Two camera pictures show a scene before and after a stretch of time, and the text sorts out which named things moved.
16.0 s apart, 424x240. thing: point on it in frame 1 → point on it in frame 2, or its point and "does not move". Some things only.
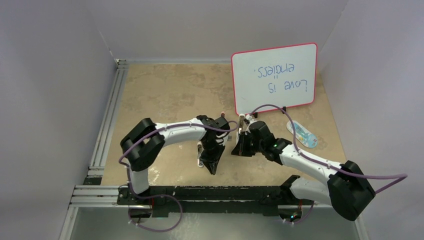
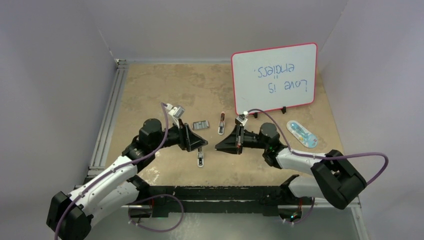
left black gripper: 211,161 → 188,140
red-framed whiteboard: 285,75 does not move
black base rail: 164,199 does not move
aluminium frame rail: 96,169 does not move
